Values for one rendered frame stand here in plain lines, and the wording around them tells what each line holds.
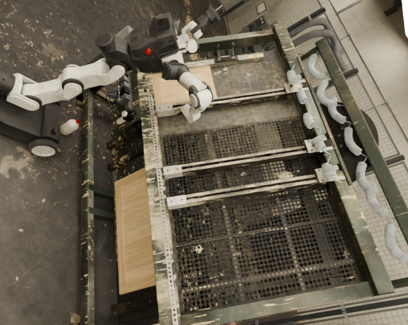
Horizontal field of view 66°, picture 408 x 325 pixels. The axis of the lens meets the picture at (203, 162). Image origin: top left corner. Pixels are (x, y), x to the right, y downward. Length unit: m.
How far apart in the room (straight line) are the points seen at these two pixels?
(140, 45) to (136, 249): 1.42
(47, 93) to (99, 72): 0.42
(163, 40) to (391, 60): 6.71
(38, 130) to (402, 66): 7.13
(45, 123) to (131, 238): 1.08
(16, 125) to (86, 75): 0.62
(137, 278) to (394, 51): 7.29
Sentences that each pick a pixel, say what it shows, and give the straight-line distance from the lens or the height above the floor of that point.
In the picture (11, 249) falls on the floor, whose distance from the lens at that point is 2.41.
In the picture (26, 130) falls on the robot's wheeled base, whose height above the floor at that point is 0.17.
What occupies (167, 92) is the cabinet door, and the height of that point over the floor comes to 0.98.
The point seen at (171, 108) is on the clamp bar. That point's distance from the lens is 2.40.
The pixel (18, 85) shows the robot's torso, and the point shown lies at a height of 0.34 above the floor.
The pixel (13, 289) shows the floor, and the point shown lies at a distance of 2.38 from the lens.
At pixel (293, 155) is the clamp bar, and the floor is 1.68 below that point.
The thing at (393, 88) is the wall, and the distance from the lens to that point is 7.79.
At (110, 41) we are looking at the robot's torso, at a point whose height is 1.07.
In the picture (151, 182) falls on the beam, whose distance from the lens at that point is 2.14.
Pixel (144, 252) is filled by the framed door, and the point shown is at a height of 0.51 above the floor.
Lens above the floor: 2.07
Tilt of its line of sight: 25 degrees down
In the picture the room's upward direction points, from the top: 66 degrees clockwise
